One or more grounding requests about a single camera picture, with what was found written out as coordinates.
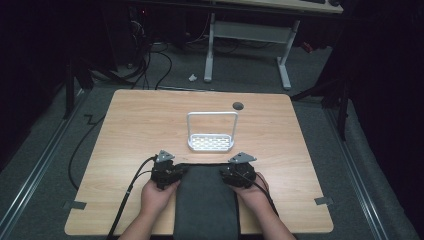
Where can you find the dark gray towel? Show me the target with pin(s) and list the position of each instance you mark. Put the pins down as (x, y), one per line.
(206, 200)

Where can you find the gray tape piece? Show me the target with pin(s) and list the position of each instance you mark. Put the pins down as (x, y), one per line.
(75, 205)
(323, 201)

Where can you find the black stand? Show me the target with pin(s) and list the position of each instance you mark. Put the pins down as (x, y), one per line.
(69, 90)
(342, 110)

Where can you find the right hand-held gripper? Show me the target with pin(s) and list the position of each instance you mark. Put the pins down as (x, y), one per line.
(240, 175)

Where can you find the crumpled white paper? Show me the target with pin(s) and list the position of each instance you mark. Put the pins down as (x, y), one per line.
(192, 78)

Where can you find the metal floor rail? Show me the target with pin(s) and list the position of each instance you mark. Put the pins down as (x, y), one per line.
(36, 170)
(356, 180)

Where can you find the person's left hand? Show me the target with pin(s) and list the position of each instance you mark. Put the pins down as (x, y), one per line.
(155, 198)

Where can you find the person's right hand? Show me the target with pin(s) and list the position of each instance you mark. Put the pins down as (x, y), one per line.
(251, 196)

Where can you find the white frame desk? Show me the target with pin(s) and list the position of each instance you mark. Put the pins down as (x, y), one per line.
(250, 31)

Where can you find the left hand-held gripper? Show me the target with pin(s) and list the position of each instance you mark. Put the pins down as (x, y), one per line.
(165, 173)

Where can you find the small red object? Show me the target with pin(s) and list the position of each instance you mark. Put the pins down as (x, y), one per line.
(307, 47)

